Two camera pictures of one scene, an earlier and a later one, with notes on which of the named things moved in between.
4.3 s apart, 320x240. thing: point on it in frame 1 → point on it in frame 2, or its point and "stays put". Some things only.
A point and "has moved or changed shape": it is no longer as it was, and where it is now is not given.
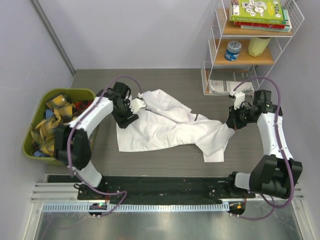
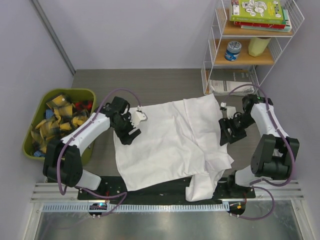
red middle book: [274, 26] stays put
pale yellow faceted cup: [257, 45] stays put
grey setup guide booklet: [222, 82] stays put
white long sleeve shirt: [165, 123] has moved or changed shape
